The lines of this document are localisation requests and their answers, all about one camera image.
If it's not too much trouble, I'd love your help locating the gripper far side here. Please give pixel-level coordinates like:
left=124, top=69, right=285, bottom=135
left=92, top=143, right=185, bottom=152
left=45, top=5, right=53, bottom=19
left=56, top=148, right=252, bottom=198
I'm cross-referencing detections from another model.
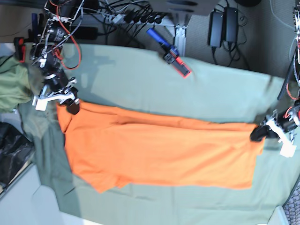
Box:
left=250, top=106, right=300, bottom=143

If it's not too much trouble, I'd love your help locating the gripper near corner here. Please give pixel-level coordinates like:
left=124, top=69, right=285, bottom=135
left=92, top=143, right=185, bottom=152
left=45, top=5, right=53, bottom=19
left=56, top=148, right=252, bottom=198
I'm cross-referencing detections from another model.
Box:
left=38, top=72, right=80, bottom=115

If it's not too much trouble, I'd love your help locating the orange T-shirt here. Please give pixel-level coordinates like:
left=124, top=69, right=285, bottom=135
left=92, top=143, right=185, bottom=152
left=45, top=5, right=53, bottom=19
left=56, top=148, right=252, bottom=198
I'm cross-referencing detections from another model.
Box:
left=57, top=102, right=264, bottom=192

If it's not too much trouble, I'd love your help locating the robot arm near clamp corner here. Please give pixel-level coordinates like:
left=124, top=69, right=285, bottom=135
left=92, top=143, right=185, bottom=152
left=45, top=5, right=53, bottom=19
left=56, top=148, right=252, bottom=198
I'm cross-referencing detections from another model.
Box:
left=30, top=0, right=85, bottom=115

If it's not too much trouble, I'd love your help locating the olive green garment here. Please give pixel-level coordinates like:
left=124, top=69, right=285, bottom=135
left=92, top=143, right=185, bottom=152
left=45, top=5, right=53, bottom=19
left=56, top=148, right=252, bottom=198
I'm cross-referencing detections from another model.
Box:
left=0, top=56, right=31, bottom=113

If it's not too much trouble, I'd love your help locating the black plastic bag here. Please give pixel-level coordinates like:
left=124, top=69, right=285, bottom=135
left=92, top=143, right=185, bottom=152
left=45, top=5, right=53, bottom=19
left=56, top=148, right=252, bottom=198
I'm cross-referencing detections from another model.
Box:
left=0, top=122, right=34, bottom=190

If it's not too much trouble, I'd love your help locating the green table cloth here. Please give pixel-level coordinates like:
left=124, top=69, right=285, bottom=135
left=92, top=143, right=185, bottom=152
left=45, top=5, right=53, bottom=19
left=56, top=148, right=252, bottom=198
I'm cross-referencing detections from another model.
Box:
left=18, top=45, right=300, bottom=225

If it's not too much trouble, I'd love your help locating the black power brick left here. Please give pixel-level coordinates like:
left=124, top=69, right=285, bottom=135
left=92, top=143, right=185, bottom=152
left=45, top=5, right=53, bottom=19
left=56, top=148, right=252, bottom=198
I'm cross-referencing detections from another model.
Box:
left=74, top=27, right=98, bottom=40

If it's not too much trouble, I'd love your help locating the black power strip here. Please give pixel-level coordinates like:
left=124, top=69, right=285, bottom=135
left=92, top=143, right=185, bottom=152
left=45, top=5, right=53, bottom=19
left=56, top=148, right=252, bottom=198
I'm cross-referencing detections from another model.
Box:
left=108, top=10, right=168, bottom=24

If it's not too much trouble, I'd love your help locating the black power adapter left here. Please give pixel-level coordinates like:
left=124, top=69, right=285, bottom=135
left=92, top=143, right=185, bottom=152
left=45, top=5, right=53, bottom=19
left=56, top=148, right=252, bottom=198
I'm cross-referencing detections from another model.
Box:
left=208, top=11, right=223, bottom=47

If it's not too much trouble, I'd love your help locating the black power adapter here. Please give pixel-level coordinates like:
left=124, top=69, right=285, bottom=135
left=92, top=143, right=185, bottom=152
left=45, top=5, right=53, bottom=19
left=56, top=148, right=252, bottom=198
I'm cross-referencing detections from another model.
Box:
left=208, top=11, right=223, bottom=47
left=224, top=7, right=238, bottom=43

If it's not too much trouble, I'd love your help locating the blue clamp at table middle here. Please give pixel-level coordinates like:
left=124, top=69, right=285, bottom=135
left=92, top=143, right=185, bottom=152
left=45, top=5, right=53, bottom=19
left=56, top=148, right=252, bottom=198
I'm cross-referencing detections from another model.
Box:
left=147, top=28, right=191, bottom=78

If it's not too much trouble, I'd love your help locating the black power adapter right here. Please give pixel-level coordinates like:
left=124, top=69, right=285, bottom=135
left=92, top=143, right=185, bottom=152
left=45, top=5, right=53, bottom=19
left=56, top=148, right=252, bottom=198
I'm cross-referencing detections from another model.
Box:
left=224, top=7, right=238, bottom=43

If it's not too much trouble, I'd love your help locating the aluminium table leg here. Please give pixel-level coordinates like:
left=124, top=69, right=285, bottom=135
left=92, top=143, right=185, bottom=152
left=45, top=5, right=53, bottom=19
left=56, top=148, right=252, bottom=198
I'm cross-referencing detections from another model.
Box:
left=165, top=13, right=191, bottom=56

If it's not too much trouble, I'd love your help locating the white wrist camera far side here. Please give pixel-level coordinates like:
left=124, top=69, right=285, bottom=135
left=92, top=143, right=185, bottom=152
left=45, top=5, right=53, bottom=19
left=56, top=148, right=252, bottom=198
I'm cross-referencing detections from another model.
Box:
left=279, top=143, right=297, bottom=158

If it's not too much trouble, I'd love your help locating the white wrist camera near corner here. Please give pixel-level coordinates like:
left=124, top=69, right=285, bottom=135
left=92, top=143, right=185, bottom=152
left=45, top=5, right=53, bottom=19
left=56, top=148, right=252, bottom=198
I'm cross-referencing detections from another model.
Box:
left=32, top=96, right=48, bottom=111

